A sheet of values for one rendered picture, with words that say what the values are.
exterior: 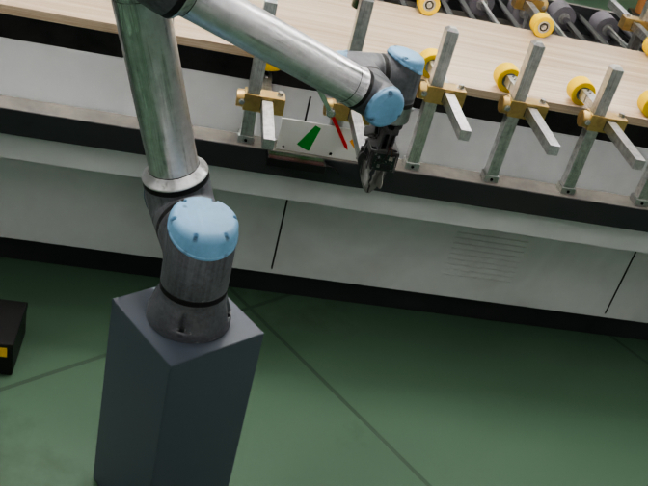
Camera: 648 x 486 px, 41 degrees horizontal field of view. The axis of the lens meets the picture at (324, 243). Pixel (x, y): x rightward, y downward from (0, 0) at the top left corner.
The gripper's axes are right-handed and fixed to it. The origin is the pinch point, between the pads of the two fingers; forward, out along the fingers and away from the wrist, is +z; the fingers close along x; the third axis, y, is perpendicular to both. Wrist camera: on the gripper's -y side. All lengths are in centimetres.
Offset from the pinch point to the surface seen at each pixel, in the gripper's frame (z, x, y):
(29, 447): 83, -75, 21
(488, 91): -7, 44, -59
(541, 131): -13, 48, -22
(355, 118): -3.4, -0.8, -31.6
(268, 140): -1.5, -25.3, -13.5
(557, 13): 1, 111, -188
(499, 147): 1, 45, -38
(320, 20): -7, -7, -95
